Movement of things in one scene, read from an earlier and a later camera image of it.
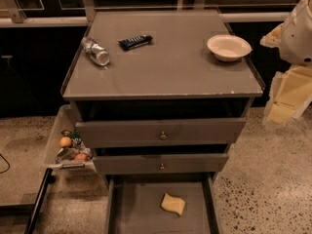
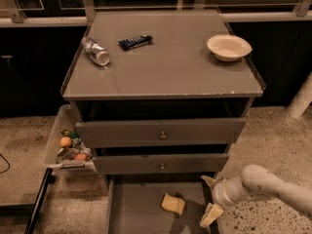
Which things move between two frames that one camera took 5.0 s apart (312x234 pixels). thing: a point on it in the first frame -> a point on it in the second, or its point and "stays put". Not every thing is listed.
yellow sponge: x=173 y=204 stays put
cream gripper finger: x=273 y=38 -> x=211 y=181
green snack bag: x=75 y=136 stays put
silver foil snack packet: x=65 y=154 stays put
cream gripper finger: x=291 y=95 -> x=212 y=213
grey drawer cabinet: x=163 y=96 stays put
